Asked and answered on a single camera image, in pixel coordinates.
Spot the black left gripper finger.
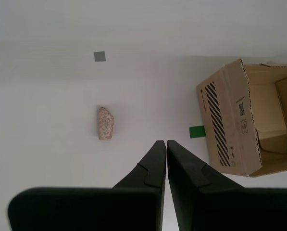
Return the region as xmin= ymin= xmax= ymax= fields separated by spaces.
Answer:
xmin=8 ymin=140 xmax=167 ymax=231
xmin=166 ymin=140 xmax=287 ymax=231

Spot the brown cardboard box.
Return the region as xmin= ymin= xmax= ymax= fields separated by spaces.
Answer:
xmin=196 ymin=58 xmax=287 ymax=179

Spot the speckled pink granite rock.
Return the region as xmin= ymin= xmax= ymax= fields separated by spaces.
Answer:
xmin=97 ymin=106 xmax=115 ymax=141

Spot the green tape square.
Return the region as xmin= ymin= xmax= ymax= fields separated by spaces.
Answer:
xmin=188 ymin=125 xmax=207 ymax=139

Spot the grey tape square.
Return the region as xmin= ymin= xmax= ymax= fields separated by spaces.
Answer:
xmin=93 ymin=51 xmax=107 ymax=63

